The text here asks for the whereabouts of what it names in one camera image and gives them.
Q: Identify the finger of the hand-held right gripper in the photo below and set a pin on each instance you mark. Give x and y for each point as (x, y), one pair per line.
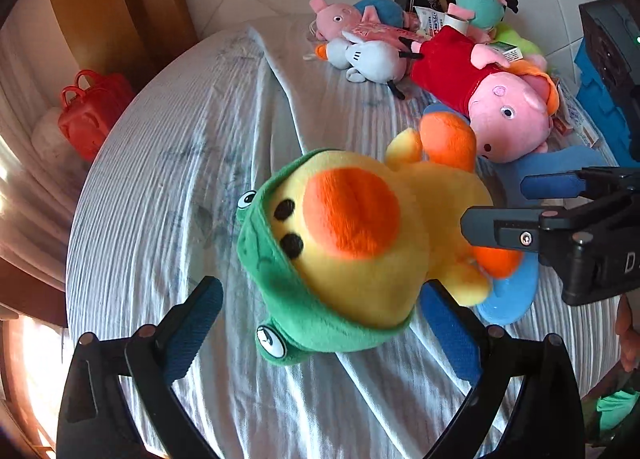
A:
(495, 229)
(550, 185)

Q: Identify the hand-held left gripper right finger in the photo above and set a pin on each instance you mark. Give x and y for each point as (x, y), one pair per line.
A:
(450, 334)

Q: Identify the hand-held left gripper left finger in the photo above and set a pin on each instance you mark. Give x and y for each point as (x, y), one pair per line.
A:
(192, 329)

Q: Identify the blue storage crate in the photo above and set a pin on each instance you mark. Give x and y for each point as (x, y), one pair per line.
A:
(595, 99)

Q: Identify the yellow duck plush green hood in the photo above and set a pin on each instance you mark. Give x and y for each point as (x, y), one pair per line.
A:
(350, 249)

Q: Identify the pink pig plush red dress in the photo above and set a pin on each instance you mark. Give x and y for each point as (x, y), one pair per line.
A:
(445, 64)

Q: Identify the person's right hand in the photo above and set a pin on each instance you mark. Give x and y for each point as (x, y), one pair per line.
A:
(630, 334)

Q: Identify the blue plush toy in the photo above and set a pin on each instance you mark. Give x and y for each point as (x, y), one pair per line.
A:
(515, 294)

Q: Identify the white medicine box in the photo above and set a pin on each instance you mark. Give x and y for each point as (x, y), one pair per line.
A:
(575, 114)

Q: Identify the orange plush toy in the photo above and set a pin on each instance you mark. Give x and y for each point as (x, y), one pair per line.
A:
(547, 86)

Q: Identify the green white small box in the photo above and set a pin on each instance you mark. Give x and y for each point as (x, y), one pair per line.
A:
(507, 51)

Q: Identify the person's green clothing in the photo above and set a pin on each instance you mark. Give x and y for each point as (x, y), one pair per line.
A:
(617, 409)

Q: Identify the green dinosaur pig plush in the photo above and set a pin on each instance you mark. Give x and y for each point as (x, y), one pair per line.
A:
(480, 1)

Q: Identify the white goose plush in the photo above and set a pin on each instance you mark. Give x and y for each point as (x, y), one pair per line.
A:
(370, 59)

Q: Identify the pink packet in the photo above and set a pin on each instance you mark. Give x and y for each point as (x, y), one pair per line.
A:
(375, 30)

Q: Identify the white cloth bundle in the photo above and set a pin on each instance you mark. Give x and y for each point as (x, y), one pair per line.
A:
(50, 144)

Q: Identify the red plastic basket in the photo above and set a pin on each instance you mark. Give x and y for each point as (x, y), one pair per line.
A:
(92, 114)

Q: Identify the pink pig plush blue body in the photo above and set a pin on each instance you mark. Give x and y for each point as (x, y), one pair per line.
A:
(330, 14)

